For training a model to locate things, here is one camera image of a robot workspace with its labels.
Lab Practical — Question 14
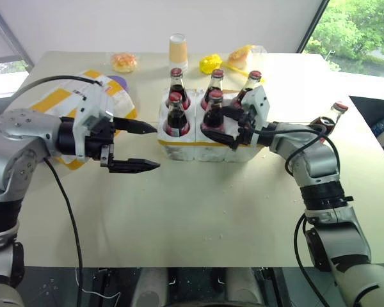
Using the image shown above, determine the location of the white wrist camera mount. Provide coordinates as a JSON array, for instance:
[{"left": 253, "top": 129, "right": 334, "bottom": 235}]
[
  {"left": 241, "top": 85, "right": 271, "bottom": 129},
  {"left": 71, "top": 83, "right": 115, "bottom": 161}
]

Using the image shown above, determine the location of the white foam bottle crate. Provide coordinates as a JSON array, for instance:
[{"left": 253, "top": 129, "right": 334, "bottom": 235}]
[{"left": 156, "top": 87, "right": 270, "bottom": 163}]

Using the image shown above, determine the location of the glass cola bottle red cap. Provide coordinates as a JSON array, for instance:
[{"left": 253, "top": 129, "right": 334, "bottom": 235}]
[
  {"left": 308, "top": 101, "right": 350, "bottom": 143},
  {"left": 200, "top": 90, "right": 227, "bottom": 136},
  {"left": 200, "top": 68, "right": 227, "bottom": 111},
  {"left": 230, "top": 70, "right": 264, "bottom": 110},
  {"left": 168, "top": 67, "right": 192, "bottom": 110},
  {"left": 163, "top": 91, "right": 191, "bottom": 138}
]

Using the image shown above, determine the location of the dark window frame bar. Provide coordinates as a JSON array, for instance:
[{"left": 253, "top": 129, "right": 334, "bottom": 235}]
[
  {"left": 0, "top": 0, "right": 35, "bottom": 70},
  {"left": 295, "top": 0, "right": 331, "bottom": 54}
]

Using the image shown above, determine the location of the yellow crumpled wrapper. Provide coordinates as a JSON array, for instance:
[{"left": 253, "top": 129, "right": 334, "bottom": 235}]
[{"left": 198, "top": 53, "right": 249, "bottom": 78}]

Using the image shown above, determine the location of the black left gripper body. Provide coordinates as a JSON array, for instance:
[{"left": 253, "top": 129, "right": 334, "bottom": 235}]
[{"left": 83, "top": 117, "right": 116, "bottom": 169}]

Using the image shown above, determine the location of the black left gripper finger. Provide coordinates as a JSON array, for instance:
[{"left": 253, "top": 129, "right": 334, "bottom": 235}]
[
  {"left": 113, "top": 116, "right": 158, "bottom": 136},
  {"left": 108, "top": 158, "right": 161, "bottom": 175}
]

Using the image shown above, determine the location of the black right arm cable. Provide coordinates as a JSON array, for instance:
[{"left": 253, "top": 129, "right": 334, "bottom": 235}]
[
  {"left": 293, "top": 213, "right": 334, "bottom": 307},
  {"left": 261, "top": 122, "right": 329, "bottom": 175}
]

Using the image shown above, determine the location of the orange and white paper cup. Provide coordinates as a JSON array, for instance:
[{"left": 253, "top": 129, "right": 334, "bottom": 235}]
[{"left": 168, "top": 32, "right": 189, "bottom": 73}]

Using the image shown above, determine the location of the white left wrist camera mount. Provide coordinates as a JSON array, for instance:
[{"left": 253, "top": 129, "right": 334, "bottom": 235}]
[{"left": 71, "top": 83, "right": 115, "bottom": 161}]

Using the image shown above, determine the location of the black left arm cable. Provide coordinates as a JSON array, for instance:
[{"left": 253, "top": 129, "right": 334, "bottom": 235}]
[
  {"left": 13, "top": 75, "right": 104, "bottom": 99},
  {"left": 43, "top": 157, "right": 84, "bottom": 307}
]

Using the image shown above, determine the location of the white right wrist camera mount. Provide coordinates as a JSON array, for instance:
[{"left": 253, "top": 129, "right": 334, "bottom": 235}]
[{"left": 241, "top": 85, "right": 271, "bottom": 129}]

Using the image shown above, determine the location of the round bread in plastic wrap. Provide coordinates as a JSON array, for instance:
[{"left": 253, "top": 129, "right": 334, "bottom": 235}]
[{"left": 111, "top": 52, "right": 139, "bottom": 74}]

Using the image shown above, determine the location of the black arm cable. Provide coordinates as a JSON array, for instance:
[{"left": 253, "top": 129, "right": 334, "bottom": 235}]
[
  {"left": 261, "top": 122, "right": 329, "bottom": 175},
  {"left": 43, "top": 157, "right": 84, "bottom": 307},
  {"left": 293, "top": 213, "right": 334, "bottom": 307},
  {"left": 13, "top": 75, "right": 104, "bottom": 99}
]

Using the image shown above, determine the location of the black bin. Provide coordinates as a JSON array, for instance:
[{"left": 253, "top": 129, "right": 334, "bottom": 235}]
[{"left": 348, "top": 95, "right": 384, "bottom": 161}]

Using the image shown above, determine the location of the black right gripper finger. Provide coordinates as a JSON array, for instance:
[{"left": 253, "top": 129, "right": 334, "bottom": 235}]
[
  {"left": 222, "top": 107, "right": 246, "bottom": 122},
  {"left": 200, "top": 126, "right": 241, "bottom": 150}
]

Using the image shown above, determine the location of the purple round object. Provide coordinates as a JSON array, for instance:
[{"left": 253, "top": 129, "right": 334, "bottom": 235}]
[{"left": 107, "top": 74, "right": 131, "bottom": 94}]

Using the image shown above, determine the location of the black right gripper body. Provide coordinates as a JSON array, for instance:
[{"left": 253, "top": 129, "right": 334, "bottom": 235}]
[{"left": 232, "top": 109, "right": 260, "bottom": 150}]

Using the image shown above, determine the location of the yellow bread in clear wrap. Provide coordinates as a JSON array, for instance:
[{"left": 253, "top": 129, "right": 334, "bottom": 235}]
[{"left": 227, "top": 44, "right": 267, "bottom": 71}]

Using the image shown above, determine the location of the thin white wire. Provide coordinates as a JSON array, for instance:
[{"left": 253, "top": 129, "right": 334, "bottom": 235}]
[{"left": 74, "top": 267, "right": 122, "bottom": 301}]

